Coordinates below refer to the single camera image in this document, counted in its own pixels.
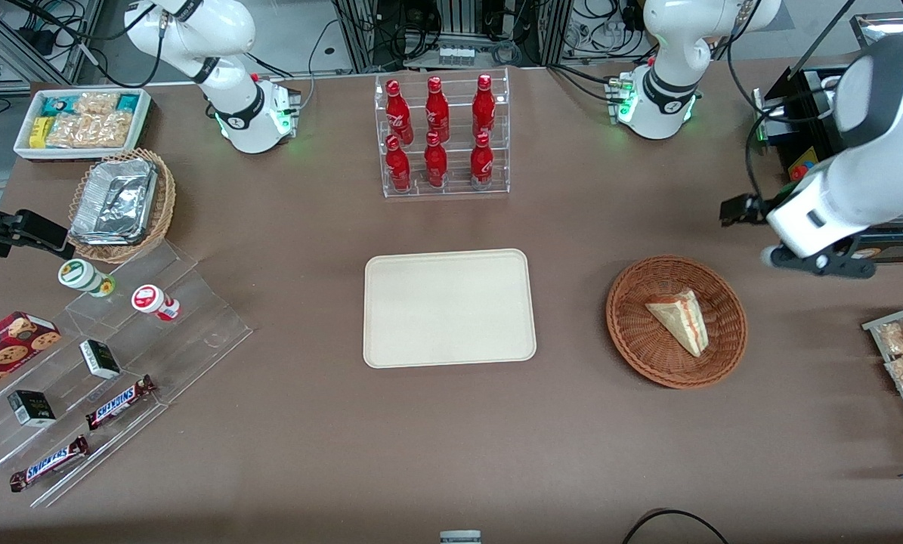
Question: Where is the triangular sandwich wedge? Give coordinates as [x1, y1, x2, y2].
[645, 289, 710, 358]

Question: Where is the light wicker basket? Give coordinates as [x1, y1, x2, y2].
[67, 148, 177, 264]

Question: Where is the round brown wicker basket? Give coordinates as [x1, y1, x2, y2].
[606, 255, 748, 390]

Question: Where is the beige rectangular tray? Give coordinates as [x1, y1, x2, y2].
[363, 249, 537, 369]

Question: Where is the green lidded yogurt cup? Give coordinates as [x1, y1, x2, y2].
[58, 258, 116, 298]

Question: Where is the black hot food display case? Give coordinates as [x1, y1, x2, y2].
[752, 11, 903, 265]

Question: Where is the stack of foil trays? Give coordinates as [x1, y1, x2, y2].
[70, 157, 159, 246]

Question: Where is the white rectangular snack bin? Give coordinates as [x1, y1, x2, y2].
[13, 87, 153, 162]

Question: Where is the clear bag of crackers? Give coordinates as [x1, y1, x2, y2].
[73, 91, 119, 118]
[47, 112, 136, 150]

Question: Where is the red plaid cookie box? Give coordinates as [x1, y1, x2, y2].
[0, 311, 62, 403]

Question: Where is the red lidded yogurt cup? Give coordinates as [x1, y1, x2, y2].
[131, 284, 181, 323]

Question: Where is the small black box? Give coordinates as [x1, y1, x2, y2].
[79, 339, 122, 380]
[7, 390, 57, 428]

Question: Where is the Snickers chocolate bar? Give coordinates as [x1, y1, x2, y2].
[9, 434, 90, 493]
[85, 375, 157, 431]

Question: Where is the clear acrylic stepped display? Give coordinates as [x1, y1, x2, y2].
[0, 238, 254, 508]

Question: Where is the red cola bottle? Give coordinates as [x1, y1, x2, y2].
[470, 132, 495, 187]
[385, 79, 414, 144]
[425, 76, 450, 143]
[385, 134, 413, 193]
[472, 73, 496, 138]
[424, 131, 449, 188]

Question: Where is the clear acrylic bottle rack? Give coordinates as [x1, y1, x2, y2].
[374, 66, 511, 199]

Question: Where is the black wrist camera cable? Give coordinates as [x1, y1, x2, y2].
[744, 98, 793, 202]

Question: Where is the grey wire snack rack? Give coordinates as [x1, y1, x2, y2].
[863, 301, 903, 462]

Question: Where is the black cable loop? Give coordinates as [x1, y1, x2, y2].
[621, 508, 728, 544]

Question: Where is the aluminium frame rack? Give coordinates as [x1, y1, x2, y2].
[334, 0, 573, 73]

